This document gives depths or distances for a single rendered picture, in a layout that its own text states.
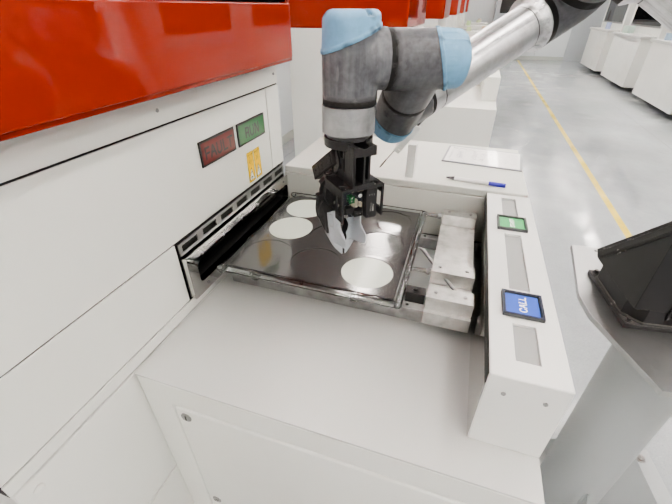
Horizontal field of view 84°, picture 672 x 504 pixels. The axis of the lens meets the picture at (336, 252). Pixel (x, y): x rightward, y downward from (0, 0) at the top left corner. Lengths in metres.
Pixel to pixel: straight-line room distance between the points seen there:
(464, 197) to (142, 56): 0.72
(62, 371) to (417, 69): 0.61
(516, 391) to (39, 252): 0.59
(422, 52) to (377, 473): 0.58
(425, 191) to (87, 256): 0.72
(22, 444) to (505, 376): 0.60
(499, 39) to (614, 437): 0.93
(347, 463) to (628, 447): 0.77
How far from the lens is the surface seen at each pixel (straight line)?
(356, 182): 0.55
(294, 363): 0.67
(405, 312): 0.74
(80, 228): 0.59
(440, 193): 0.97
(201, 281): 0.78
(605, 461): 1.27
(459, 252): 0.86
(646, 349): 0.88
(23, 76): 0.48
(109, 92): 0.54
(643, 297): 0.87
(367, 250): 0.79
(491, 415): 0.57
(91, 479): 0.77
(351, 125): 0.52
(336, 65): 0.51
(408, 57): 0.53
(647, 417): 1.13
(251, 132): 0.89
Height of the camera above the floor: 1.33
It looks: 33 degrees down
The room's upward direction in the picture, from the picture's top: straight up
